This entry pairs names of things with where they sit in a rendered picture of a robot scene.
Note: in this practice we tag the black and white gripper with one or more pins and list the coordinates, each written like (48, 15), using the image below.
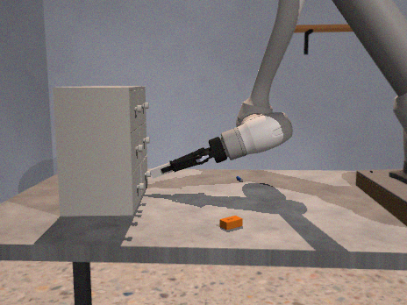
(197, 157)

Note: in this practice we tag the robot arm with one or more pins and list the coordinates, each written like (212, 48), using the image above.
(380, 27)

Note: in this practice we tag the grey chest of drawers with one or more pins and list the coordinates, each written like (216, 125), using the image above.
(93, 147)

